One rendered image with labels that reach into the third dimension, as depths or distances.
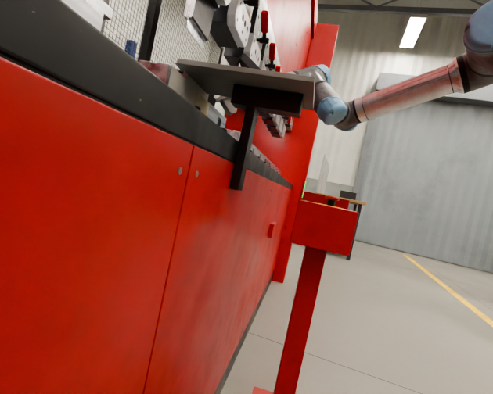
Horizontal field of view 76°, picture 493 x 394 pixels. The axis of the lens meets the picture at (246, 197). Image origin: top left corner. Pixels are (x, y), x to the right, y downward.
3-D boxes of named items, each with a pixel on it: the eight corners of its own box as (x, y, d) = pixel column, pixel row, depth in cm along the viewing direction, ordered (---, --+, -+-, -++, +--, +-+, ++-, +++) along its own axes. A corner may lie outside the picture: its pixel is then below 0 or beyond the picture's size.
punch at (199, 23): (190, 26, 64) (199, -20, 63) (181, 26, 64) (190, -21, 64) (206, 49, 74) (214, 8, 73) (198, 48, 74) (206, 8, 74)
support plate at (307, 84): (314, 82, 55) (315, 77, 55) (176, 62, 60) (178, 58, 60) (313, 110, 73) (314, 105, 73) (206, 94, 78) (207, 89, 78)
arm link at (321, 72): (337, 75, 90) (322, 56, 94) (304, 84, 88) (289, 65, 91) (329, 96, 97) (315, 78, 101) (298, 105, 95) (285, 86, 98)
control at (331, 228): (349, 256, 84) (364, 190, 83) (289, 242, 86) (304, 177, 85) (339, 245, 103) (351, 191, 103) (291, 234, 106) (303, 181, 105)
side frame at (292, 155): (282, 283, 279) (339, 25, 270) (194, 259, 295) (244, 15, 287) (285, 276, 303) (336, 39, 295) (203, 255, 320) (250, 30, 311)
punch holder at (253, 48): (249, 58, 97) (260, 4, 96) (223, 55, 99) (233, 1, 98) (257, 76, 112) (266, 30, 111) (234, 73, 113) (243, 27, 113)
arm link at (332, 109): (357, 115, 92) (337, 90, 96) (343, 102, 83) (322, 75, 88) (335, 133, 95) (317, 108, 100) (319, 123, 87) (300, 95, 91)
